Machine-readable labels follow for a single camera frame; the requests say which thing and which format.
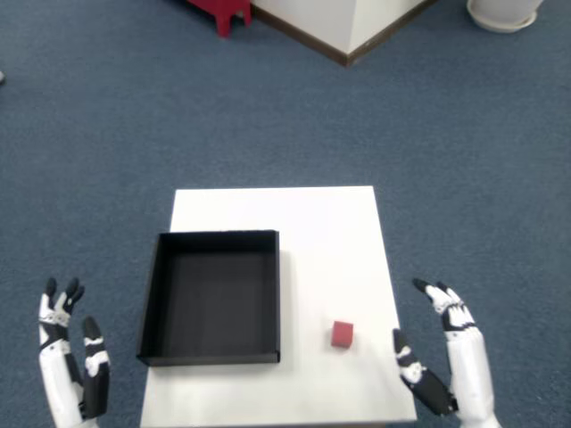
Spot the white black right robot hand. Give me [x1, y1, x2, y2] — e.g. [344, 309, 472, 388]
[391, 278, 501, 428]

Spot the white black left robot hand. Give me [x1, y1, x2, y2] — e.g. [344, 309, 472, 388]
[37, 276, 112, 428]

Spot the small red cube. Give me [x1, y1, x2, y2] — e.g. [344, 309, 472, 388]
[330, 319, 356, 350]

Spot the black open cardboard box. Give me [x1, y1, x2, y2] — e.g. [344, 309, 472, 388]
[136, 229, 281, 367]

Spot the white pot saucer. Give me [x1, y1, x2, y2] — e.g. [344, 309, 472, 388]
[471, 11, 539, 34]

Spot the white plant pot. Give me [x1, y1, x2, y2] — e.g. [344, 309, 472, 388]
[467, 0, 545, 26]

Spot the white pillar with brown baseboard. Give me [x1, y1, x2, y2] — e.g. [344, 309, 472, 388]
[249, 0, 441, 69]

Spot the red plastic stool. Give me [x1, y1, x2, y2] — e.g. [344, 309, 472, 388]
[186, 0, 253, 39]

